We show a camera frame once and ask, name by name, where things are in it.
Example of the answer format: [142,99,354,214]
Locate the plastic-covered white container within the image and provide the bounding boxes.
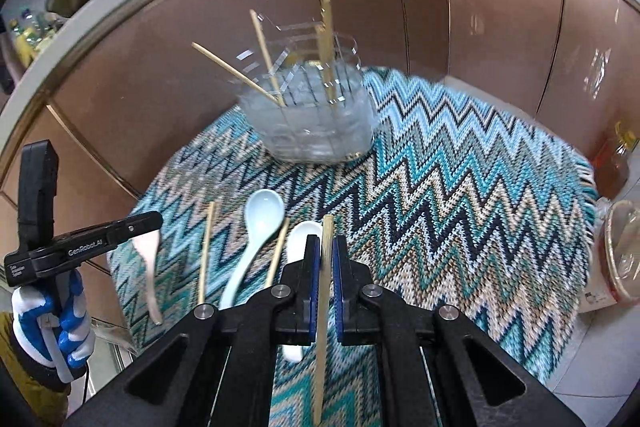
[579,199,640,314]

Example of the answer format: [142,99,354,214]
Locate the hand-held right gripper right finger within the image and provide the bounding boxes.
[332,234,588,427]

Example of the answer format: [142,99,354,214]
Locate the clear plastic utensil holder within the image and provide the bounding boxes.
[235,9,376,164]

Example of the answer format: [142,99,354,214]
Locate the person's left hand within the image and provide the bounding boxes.
[12,269,96,383]

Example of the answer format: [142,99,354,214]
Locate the zigzag patterned knit cloth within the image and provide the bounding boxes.
[107,67,598,427]

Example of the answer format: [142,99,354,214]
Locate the cooking oil bottle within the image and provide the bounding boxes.
[10,9,56,62]

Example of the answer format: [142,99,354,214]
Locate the pale white ceramic spoon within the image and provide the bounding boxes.
[218,188,287,310]

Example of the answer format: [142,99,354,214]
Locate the wooden chopstick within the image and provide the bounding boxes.
[264,217,291,289]
[197,201,217,304]
[314,214,335,417]
[316,24,328,88]
[250,10,286,106]
[192,42,286,108]
[322,0,335,88]

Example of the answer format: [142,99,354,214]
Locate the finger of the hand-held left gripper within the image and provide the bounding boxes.
[102,213,163,248]

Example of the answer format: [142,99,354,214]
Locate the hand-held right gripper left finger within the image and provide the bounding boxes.
[75,234,323,427]

